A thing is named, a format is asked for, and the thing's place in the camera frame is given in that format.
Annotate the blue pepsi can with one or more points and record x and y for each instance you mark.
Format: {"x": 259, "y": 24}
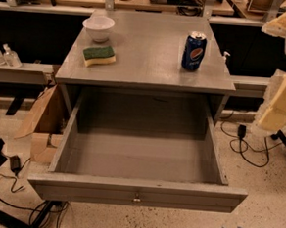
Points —
{"x": 195, "y": 48}

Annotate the green yellow sponge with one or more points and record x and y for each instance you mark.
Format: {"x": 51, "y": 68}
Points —
{"x": 98, "y": 55}

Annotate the small white pump bottle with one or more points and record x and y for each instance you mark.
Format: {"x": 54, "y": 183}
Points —
{"x": 226, "y": 56}

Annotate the black power adapter left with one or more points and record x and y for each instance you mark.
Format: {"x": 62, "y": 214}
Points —
{"x": 15, "y": 164}

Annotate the black power adapter right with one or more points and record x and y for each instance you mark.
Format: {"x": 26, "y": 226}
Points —
{"x": 241, "y": 131}

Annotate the black power adapter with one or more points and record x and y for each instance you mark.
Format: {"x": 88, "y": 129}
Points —
{"x": 241, "y": 131}
{"x": 15, "y": 164}

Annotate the open grey top drawer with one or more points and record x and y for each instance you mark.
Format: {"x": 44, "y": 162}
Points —
{"x": 125, "y": 147}

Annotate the brown cardboard box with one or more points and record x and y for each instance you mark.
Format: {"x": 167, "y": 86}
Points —
{"x": 45, "y": 124}

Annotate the white ceramic bowl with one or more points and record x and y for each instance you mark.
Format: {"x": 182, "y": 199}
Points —
{"x": 99, "y": 28}

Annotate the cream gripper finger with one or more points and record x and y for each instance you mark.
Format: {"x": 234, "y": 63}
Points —
{"x": 276, "y": 27}
{"x": 269, "y": 92}

